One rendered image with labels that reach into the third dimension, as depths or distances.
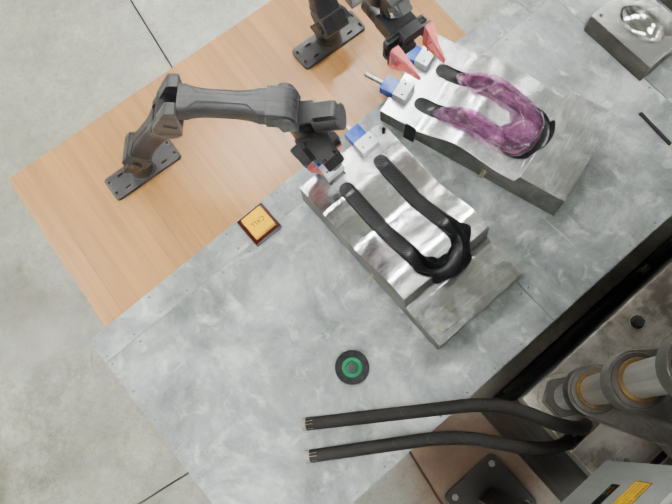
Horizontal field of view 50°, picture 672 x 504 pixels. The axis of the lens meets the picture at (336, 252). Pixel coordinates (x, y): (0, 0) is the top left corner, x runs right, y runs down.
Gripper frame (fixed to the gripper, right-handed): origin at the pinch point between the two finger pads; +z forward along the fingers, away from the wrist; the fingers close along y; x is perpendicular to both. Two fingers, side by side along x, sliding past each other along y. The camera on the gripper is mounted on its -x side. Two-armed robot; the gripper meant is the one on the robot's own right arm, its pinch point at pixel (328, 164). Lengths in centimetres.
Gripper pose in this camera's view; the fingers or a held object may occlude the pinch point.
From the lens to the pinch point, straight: 168.9
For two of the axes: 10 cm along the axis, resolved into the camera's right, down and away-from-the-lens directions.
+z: 3.5, 4.2, 8.4
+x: -5.5, -6.3, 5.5
